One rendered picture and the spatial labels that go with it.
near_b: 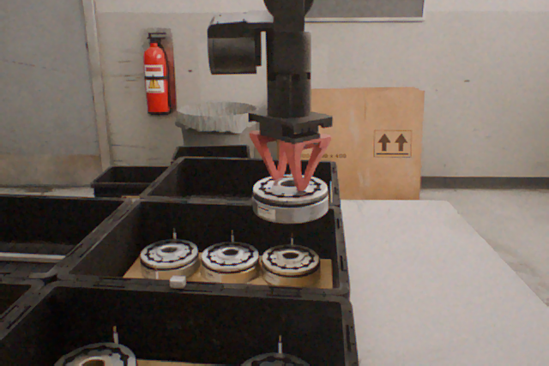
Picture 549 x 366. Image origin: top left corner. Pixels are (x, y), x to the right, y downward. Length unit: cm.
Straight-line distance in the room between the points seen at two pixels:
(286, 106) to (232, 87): 296
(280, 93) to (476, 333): 63
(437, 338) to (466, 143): 299
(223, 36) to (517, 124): 353
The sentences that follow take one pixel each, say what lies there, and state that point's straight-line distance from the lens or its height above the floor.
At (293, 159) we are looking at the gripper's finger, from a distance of 58.
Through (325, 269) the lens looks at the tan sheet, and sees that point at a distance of 87.
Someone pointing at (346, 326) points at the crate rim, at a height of 93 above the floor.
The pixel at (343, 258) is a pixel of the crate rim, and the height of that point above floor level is 93.
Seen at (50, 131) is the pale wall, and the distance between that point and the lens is 396.
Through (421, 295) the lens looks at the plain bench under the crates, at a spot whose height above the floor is 70.
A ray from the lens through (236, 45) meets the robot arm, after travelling 57.
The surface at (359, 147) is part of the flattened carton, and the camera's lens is 343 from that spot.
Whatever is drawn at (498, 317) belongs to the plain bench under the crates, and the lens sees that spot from 107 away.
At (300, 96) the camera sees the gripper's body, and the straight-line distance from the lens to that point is 58.
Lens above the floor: 126
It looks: 17 degrees down
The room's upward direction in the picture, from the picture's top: straight up
